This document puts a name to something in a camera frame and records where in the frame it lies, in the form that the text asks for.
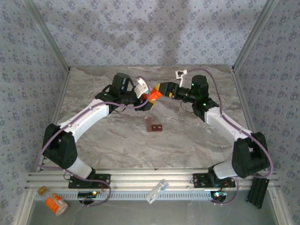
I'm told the orange pill bottle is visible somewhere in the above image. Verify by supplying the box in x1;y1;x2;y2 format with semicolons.
142;88;158;104

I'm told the small brown chocolate piece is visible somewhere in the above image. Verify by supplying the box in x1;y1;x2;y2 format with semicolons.
146;118;164;133

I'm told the clear plastic tube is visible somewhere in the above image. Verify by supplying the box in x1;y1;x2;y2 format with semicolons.
145;179;170;204

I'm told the small circuit board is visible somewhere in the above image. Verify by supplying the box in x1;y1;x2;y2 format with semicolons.
210;191;228;199
78;191;98;199

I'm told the black extrusion piece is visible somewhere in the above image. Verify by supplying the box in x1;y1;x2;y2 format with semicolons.
245;177;270;210

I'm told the orange bottle with white cap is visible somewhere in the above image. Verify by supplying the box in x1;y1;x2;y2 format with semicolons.
45;192;69;216

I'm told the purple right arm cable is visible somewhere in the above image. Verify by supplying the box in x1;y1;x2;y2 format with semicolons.
186;67;274;207

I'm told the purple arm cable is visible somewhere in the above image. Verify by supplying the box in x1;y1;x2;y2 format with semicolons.
186;67;274;207
36;75;153;208

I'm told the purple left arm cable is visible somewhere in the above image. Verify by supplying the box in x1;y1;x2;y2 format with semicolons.
36;75;153;208

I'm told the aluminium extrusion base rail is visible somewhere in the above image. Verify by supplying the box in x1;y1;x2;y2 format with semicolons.
24;166;281;190

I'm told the aluminium corner post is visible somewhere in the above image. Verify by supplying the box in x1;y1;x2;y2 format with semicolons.
22;0;72;73
231;0;281;72

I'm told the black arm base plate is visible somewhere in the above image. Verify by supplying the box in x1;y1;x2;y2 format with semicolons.
68;172;111;189
192;172;236;189

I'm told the grey slotted cable duct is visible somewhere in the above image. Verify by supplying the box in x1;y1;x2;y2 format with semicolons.
35;190;213;202

